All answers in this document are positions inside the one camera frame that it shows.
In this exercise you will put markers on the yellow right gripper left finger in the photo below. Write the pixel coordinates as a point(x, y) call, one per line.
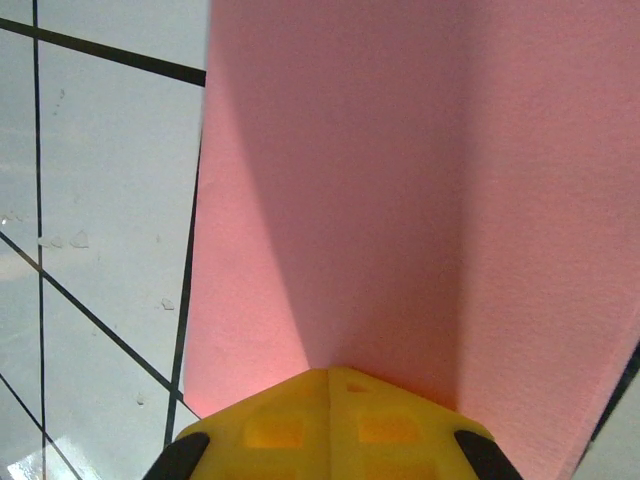
point(280, 430)

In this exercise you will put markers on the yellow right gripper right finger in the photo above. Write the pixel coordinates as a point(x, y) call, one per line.
point(390, 430)

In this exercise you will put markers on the pink paper sheet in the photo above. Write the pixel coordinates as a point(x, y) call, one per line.
point(400, 200)

